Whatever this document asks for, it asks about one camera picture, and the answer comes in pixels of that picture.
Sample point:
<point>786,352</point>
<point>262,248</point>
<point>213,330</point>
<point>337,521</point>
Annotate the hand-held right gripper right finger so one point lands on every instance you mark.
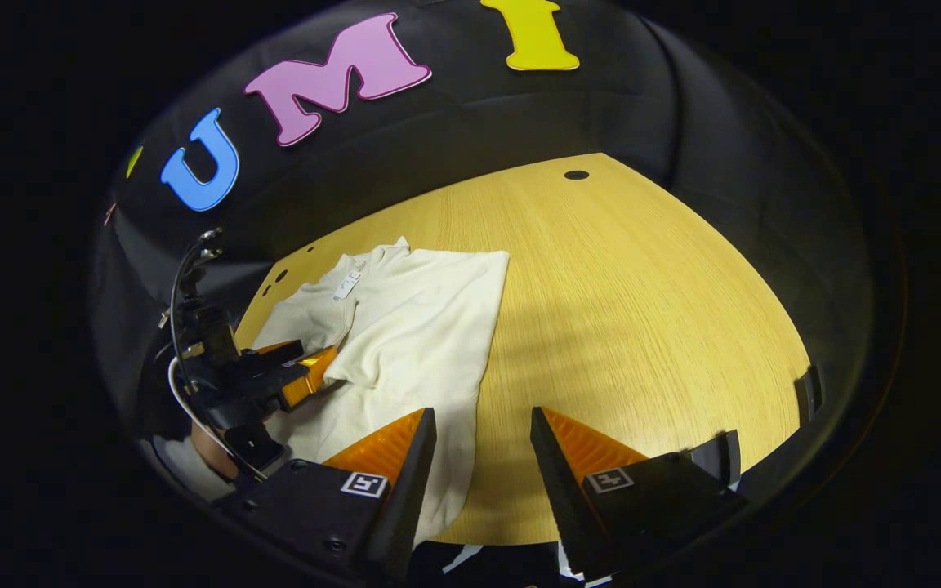
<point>560,498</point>

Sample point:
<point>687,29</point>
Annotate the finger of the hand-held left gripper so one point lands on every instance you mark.
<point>274,357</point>
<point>303,384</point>

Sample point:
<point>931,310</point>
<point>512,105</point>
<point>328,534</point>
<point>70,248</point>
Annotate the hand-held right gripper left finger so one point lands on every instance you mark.
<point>405,506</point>

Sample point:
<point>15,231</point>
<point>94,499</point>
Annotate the cream white garment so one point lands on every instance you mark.
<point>421,327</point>

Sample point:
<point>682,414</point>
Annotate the person's dark clothing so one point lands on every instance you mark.
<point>503,567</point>

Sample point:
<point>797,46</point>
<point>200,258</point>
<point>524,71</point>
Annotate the black backdrop cloth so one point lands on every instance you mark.
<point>519,114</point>

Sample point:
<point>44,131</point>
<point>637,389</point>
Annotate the black curved bracket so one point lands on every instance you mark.
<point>809,396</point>
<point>724,457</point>

